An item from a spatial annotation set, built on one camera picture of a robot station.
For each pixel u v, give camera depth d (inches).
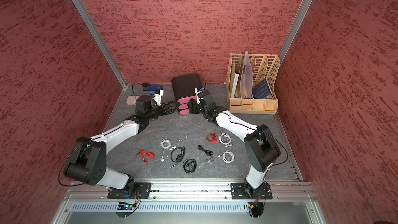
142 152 33.7
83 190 29.8
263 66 41.6
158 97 31.2
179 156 33.4
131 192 26.4
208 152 33.7
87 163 17.2
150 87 46.8
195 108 30.5
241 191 28.7
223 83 48.0
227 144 35.3
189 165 32.1
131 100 43.6
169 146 34.7
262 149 18.4
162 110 30.4
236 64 37.1
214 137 36.2
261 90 40.6
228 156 33.5
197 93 31.2
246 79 42.2
